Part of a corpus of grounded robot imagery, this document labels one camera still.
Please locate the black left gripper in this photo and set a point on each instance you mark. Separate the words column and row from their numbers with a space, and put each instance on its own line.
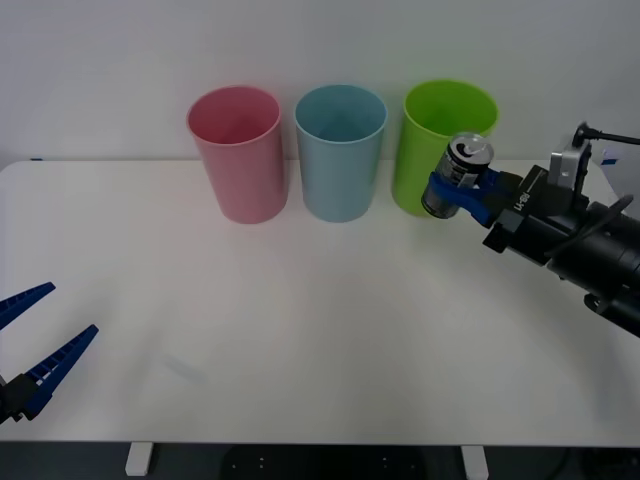
column 7, row 400

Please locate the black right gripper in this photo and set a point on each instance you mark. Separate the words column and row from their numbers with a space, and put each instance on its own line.
column 537, row 220

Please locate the black drink can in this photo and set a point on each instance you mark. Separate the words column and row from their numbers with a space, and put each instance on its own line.
column 457, row 167

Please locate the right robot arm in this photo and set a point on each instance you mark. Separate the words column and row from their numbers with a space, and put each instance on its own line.
column 605, row 250

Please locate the green plastic bin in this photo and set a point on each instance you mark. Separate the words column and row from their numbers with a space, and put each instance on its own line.
column 420, row 160

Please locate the pale blue plastic bin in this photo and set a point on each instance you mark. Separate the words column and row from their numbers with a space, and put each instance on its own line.
column 340, row 175

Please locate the white table leg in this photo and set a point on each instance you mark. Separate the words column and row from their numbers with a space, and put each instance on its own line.
column 474, row 461
column 138, row 459

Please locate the pink plastic bin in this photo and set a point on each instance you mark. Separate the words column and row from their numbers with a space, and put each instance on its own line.
column 250, row 170

